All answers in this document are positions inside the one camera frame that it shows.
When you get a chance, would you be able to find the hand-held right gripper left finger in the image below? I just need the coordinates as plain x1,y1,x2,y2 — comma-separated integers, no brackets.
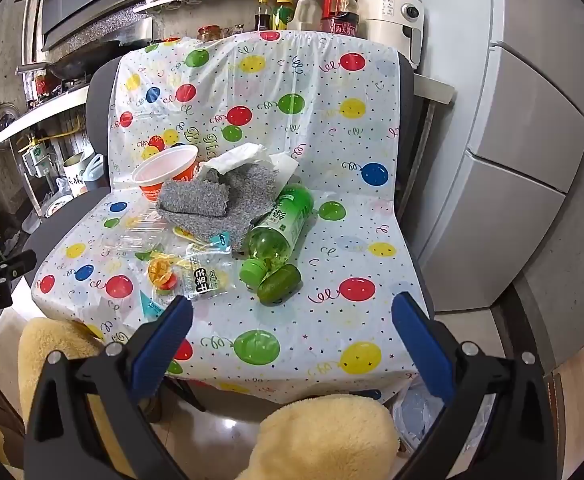
24,295,194,480

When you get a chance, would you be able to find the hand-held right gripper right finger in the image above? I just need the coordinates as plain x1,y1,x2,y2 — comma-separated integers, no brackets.
391,291,557,480

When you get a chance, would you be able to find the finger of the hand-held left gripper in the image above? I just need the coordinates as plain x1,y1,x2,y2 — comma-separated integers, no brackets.
0,249,38,286

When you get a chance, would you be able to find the yellow orange snack wrapper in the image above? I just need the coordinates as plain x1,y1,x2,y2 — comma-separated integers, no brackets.
147,242,237,302

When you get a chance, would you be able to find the clear plastic wrapper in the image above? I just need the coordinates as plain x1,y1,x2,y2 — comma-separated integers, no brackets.
103,212,173,261

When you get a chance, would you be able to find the clear teal-cornered wrapper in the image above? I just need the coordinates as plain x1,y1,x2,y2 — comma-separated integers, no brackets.
82,290,173,332

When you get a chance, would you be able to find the clear plastic bin bag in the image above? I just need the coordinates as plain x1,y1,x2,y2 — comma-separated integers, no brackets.
392,377,497,461

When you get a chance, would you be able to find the yellow fluffy fleece leg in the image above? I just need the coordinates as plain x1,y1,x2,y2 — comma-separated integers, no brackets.
237,394,400,480
18,317,138,480

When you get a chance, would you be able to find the white tin can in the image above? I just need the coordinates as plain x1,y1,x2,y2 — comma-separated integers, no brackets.
62,150,98,198

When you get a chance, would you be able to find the small teal wrapper piece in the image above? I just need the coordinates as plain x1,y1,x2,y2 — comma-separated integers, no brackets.
207,232,233,254

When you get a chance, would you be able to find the small dark green fruit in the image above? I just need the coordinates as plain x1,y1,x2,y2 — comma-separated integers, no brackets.
257,263,303,305

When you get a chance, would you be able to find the round metal lid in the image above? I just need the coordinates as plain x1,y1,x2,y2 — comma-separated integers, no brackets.
0,102,20,139

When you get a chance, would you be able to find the grey speckled towel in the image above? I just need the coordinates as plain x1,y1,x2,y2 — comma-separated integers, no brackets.
156,165,285,251

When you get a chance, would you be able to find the white kitchen counter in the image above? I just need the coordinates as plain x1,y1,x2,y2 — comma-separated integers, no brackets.
0,85,90,146

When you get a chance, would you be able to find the green plastic bottle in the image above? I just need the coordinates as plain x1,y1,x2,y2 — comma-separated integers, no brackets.
239,185,315,288

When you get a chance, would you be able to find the orange instant noodle bowl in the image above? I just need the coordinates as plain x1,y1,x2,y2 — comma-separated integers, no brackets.
132,146,200,202

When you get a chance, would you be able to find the red seasoning jar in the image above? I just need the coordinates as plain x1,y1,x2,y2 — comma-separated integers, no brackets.
34,71,62,97

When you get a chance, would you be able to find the black wok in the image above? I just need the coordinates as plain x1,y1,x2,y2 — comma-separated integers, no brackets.
19,39,123,84

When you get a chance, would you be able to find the grey refrigerator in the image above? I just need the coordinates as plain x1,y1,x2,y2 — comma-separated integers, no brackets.
412,0,584,311

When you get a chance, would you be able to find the balloon print plastic cover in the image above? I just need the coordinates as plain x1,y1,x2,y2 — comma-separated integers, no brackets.
31,30,430,406

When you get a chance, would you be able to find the steel range hood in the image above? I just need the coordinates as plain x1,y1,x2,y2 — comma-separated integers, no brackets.
14,0,153,53

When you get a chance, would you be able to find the white air fryer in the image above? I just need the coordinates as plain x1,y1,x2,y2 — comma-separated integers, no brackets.
358,0,425,68

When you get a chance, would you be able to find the dark soy sauce bottle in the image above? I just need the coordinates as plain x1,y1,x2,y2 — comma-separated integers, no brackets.
254,0,273,32

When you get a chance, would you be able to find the yellow-capped green label bottle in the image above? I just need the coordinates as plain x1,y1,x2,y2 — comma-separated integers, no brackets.
273,0,295,32

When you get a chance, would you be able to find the white jug red cap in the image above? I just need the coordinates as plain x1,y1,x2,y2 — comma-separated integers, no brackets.
287,0,323,32

